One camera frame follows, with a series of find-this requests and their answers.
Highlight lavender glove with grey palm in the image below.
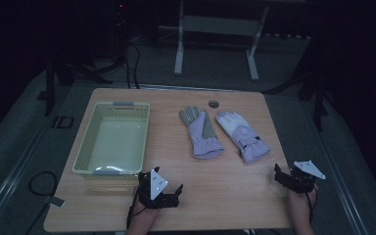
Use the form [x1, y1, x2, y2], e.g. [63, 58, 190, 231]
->
[178, 105, 225, 161]

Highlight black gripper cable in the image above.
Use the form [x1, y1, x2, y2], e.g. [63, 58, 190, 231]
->
[304, 185, 318, 223]
[125, 190, 142, 230]

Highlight black floor cable loop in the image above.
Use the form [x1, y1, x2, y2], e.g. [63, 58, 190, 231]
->
[27, 170, 59, 198]

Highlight black rectangular floor bracket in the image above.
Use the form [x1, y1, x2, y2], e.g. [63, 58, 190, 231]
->
[51, 115, 75, 129]

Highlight lavender glove with white panel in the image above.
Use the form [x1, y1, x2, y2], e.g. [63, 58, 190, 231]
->
[214, 111, 272, 164]

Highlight person's left hand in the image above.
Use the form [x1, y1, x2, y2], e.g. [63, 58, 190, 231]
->
[132, 195, 162, 219]

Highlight black metal stand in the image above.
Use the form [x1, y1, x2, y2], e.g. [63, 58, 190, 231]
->
[261, 30, 338, 132]
[36, 0, 127, 118]

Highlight white metal desk frame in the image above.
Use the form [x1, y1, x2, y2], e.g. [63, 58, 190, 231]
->
[159, 0, 270, 82]

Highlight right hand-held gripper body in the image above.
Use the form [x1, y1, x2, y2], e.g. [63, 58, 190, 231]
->
[281, 160, 327, 195]

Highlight person's right hand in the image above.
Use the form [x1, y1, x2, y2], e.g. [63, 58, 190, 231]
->
[287, 186, 318, 213]

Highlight pale yellow plastic basket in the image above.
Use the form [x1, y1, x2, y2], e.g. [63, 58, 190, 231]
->
[71, 101, 151, 180]

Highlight grey tape piece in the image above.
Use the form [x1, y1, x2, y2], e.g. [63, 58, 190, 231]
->
[46, 195, 67, 209]

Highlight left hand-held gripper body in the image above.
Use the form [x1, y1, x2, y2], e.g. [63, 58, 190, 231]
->
[138, 168, 181, 211]

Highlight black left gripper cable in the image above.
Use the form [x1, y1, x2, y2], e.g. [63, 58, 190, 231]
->
[125, 190, 142, 230]

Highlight black hanging cables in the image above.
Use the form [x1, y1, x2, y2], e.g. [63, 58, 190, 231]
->
[122, 40, 142, 90]

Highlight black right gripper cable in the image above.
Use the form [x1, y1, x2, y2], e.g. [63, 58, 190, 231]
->
[304, 185, 318, 223]

